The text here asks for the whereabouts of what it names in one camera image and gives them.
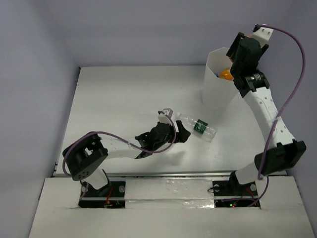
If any green label clear bottle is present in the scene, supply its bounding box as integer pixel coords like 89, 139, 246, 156
175, 113, 217, 142

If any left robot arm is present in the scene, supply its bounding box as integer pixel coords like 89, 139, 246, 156
62, 120, 191, 196

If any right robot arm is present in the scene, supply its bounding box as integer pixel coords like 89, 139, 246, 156
226, 33, 307, 194

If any white octagonal bin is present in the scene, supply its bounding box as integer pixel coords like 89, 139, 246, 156
202, 47, 238, 110

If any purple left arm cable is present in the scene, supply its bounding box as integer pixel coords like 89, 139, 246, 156
61, 111, 177, 201

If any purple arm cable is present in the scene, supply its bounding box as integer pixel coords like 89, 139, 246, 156
222, 23, 306, 207
61, 111, 177, 201

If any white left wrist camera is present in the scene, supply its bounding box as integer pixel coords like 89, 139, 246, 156
158, 108, 173, 124

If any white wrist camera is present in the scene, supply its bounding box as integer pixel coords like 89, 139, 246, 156
158, 108, 173, 124
251, 24, 274, 44

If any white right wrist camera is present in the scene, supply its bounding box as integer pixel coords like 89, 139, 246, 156
251, 24, 274, 44

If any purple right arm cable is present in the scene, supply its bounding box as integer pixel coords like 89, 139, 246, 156
222, 23, 306, 207

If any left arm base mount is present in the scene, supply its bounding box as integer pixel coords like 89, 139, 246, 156
78, 180, 126, 209

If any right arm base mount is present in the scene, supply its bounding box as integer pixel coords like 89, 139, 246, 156
208, 172, 261, 208

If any aluminium rail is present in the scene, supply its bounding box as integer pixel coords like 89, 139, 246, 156
51, 162, 288, 178

